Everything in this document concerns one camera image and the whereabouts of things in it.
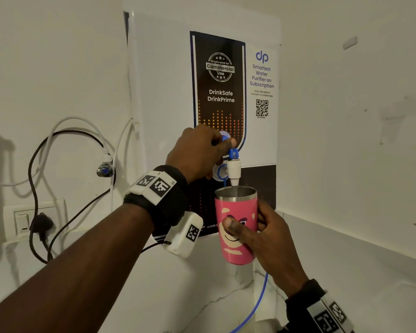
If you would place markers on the black power plug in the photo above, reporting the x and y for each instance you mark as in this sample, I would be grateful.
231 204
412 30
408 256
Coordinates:
41 223

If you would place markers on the white blue dispenser tap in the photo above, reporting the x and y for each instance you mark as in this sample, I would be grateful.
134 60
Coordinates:
234 169

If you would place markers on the pink steel tumbler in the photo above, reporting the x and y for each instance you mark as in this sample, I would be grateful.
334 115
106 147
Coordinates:
235 211

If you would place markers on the black right wrist band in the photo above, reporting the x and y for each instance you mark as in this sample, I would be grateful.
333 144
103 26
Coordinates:
315 312

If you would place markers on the thin blue tube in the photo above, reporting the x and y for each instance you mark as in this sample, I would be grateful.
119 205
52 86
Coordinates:
260 298

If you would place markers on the large white box appliance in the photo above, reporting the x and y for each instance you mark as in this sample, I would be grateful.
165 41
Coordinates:
166 65

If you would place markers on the person's right hand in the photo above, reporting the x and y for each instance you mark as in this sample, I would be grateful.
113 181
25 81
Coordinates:
274 246

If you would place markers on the person's left hand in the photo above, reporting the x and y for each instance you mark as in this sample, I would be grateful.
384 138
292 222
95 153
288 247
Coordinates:
197 152

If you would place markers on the white socket with switch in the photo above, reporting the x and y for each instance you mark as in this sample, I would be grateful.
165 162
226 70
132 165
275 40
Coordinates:
17 221

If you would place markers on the person's left forearm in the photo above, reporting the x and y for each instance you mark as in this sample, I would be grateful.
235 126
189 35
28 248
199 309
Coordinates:
72 273

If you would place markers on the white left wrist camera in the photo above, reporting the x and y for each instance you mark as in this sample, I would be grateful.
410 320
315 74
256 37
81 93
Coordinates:
182 235

